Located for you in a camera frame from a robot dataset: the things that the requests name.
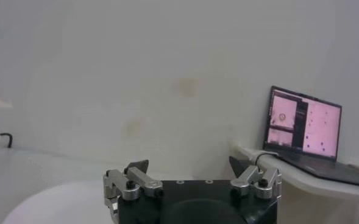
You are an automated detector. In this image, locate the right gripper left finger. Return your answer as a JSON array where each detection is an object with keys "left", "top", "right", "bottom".
[{"left": 102, "top": 159, "right": 164, "bottom": 202}]

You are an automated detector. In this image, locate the white side desk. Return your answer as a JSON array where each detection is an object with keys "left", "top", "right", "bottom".
[{"left": 232, "top": 145, "right": 359, "bottom": 224}]

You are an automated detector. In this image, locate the round white plate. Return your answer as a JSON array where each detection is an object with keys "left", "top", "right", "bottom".
[{"left": 1, "top": 179, "right": 119, "bottom": 224}]

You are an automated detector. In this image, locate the black open laptop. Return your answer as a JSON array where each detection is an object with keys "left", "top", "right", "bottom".
[{"left": 263, "top": 85, "right": 359, "bottom": 189}]

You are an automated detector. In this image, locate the black pot power cord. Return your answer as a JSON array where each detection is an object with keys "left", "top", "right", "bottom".
[{"left": 0, "top": 132, "right": 13, "bottom": 149}]

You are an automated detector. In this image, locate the black cable with adapter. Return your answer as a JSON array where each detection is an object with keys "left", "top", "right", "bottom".
[{"left": 254, "top": 152, "right": 280, "bottom": 167}]

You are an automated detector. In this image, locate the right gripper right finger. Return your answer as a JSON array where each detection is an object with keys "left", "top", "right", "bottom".
[{"left": 229, "top": 155, "right": 283, "bottom": 200}]

